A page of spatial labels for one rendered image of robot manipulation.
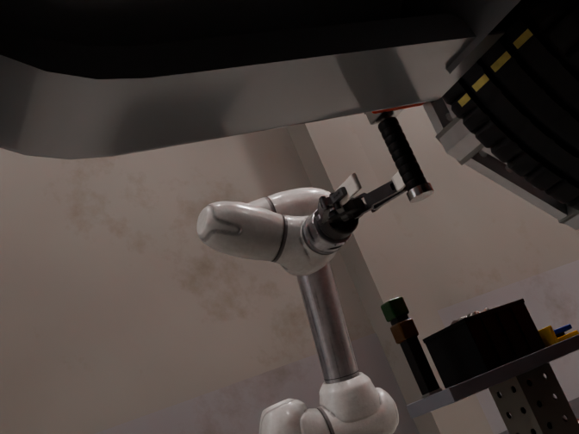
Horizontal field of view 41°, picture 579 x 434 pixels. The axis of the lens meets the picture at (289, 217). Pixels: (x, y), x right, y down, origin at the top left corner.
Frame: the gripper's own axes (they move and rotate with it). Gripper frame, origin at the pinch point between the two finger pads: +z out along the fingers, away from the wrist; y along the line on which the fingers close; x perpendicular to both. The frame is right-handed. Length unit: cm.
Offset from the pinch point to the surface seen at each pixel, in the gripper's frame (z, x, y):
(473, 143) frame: 32.4, -9.4, 8.7
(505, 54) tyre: 49, -6, 15
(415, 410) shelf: -36, -39, -11
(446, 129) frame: 30.3, -5.8, 9.9
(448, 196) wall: -272, 72, -252
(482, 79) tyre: 44.2, -6.1, 14.6
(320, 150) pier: -256, 115, -164
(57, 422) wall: -295, 17, 16
